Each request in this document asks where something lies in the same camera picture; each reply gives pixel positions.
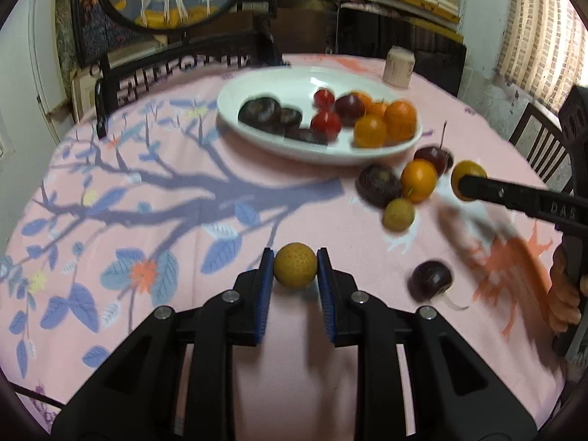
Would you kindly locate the person's right hand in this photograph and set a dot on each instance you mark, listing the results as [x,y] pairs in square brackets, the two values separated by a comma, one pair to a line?
[562,294]

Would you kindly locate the orange mandarin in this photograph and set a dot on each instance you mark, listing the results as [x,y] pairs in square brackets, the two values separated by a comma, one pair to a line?
[370,131]
[377,109]
[364,99]
[400,120]

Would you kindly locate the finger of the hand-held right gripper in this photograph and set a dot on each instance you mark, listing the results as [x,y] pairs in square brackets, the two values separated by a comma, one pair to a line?
[514,195]

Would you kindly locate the greenish-yellow mandarin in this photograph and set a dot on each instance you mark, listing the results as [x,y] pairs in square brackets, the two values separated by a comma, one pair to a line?
[466,169]

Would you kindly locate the dark red plum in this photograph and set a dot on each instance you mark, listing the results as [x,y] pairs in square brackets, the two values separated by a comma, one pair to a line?
[350,106]

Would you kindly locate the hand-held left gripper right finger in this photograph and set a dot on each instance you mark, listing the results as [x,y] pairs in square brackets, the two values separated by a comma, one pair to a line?
[326,303]

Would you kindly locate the stack of yellow flat boxes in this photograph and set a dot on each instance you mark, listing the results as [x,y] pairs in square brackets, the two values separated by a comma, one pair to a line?
[422,4]

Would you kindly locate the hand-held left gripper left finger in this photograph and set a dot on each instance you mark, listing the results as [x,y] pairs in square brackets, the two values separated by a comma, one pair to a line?
[265,303]

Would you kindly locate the dark wooden cabinet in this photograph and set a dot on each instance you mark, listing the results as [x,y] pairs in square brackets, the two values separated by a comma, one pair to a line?
[413,46]

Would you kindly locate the yellow-brown longan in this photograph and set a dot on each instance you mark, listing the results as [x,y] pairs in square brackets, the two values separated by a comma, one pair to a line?
[295,264]
[398,214]

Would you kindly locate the white oval plate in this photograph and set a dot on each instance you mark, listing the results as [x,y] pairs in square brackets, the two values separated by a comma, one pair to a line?
[275,87]

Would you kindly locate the white cylindrical jar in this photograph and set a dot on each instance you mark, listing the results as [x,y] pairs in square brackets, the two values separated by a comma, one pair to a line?
[398,69]

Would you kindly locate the red cherry tomato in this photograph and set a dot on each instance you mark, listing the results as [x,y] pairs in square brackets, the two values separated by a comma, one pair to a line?
[326,122]
[324,98]

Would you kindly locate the pink printed tablecloth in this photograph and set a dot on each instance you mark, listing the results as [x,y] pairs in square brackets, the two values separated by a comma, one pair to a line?
[138,193]

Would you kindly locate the yellow-orange mandarin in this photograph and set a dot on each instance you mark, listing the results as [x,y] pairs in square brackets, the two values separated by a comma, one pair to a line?
[419,180]

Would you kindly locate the large dark water chestnut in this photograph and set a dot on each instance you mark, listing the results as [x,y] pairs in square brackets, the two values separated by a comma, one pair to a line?
[259,112]

